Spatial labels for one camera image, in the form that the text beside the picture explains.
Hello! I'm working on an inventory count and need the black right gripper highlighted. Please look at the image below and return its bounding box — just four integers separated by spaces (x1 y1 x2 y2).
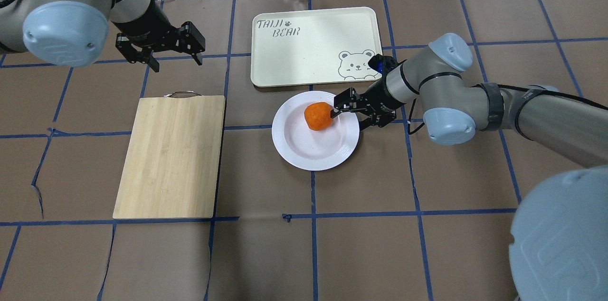
330 80 404 132

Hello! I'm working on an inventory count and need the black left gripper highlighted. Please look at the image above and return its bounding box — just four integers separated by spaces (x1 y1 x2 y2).
115 9 206 73

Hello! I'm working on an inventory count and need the orange fruit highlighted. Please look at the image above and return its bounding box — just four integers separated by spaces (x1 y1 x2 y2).
304 102 333 132

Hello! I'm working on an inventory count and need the white round plate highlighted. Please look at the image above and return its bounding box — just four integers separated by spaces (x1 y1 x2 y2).
271 91 360 171

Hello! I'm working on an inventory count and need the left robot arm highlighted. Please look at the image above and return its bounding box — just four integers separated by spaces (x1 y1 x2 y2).
0 0 206 72

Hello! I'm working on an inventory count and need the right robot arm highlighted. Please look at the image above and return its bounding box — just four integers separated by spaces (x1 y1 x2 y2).
332 33 608 301

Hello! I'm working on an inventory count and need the cream bear tray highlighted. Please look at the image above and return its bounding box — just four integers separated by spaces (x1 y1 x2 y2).
250 7 382 87

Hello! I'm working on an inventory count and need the bamboo cutting board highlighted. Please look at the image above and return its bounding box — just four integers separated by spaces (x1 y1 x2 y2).
113 95 226 220

